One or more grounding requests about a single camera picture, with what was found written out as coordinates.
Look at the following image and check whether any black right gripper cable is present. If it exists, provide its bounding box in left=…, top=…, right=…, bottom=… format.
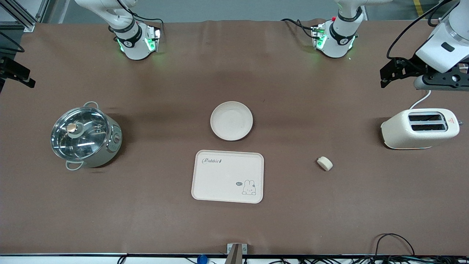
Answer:
left=0, top=32, right=25, bottom=53

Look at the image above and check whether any black right arm base cable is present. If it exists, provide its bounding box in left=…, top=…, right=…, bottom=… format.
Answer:
left=117, top=0, right=165, bottom=37

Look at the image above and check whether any pale green electric pot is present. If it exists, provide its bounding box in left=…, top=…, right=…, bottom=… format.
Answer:
left=51, top=101, right=123, bottom=171

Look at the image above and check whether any cream rabbit print tray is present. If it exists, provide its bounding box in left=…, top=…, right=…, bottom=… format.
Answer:
left=191, top=150, right=265, bottom=204

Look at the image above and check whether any glass pot lid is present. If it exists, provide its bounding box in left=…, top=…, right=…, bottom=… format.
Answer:
left=51, top=107, right=111, bottom=161

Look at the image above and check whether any black left arm base cable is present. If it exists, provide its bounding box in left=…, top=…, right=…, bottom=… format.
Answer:
left=281, top=18, right=320, bottom=39

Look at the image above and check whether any metal bracket at table edge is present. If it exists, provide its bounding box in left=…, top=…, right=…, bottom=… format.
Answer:
left=226, top=243, right=248, bottom=264

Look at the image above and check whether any round cream plate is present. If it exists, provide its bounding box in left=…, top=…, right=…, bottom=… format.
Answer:
left=210, top=101, right=254, bottom=141

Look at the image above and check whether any black cable bundle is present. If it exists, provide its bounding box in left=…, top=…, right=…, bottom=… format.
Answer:
left=269, top=255, right=469, bottom=264

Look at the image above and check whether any black arm base cable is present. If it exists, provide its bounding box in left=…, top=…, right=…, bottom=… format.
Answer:
left=281, top=18, right=320, bottom=39
left=117, top=0, right=165, bottom=37

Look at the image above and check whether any cream two-slot toaster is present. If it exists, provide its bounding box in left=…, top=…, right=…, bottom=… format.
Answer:
left=381, top=108, right=461, bottom=150

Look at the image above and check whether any small white bun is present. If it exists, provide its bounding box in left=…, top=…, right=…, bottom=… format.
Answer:
left=317, top=156, right=333, bottom=172

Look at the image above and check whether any aluminium frame profile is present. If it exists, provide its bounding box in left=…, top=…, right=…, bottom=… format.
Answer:
left=0, top=0, right=50, bottom=32

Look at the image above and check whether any black looped cable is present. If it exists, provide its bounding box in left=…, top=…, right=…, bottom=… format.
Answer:
left=374, top=233, right=416, bottom=258

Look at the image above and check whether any brown table cover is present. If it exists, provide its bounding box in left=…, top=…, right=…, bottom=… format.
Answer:
left=0, top=18, right=469, bottom=256

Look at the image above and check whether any black left arm hanging cable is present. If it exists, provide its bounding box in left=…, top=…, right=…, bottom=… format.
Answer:
left=386, top=0, right=455, bottom=60

